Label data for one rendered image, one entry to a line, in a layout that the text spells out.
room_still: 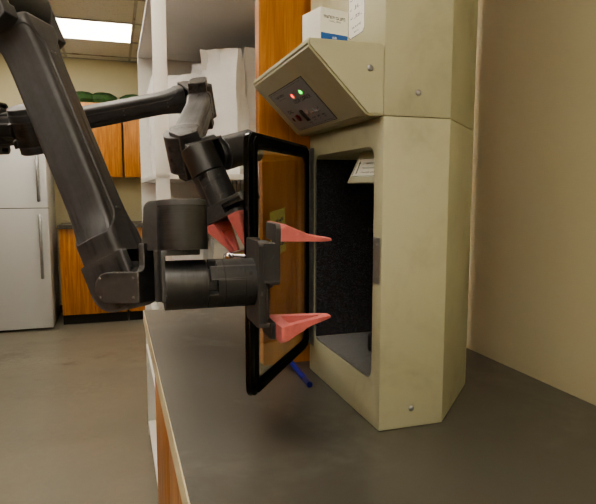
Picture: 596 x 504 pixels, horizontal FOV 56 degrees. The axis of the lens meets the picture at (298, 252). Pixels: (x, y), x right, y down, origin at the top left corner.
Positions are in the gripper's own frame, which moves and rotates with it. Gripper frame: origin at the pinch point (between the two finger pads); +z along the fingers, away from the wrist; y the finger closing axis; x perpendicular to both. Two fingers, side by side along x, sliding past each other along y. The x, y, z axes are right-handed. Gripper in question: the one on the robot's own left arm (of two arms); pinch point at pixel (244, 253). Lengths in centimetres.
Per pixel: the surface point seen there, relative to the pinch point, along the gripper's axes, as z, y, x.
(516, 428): 42, -28, -3
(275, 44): -36.5, -14.7, -22.9
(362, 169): -4.7, -22.6, -6.8
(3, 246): -120, 348, -319
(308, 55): -20.6, -24.6, 8.5
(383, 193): 1.0, -25.6, 4.3
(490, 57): -19, -52, -49
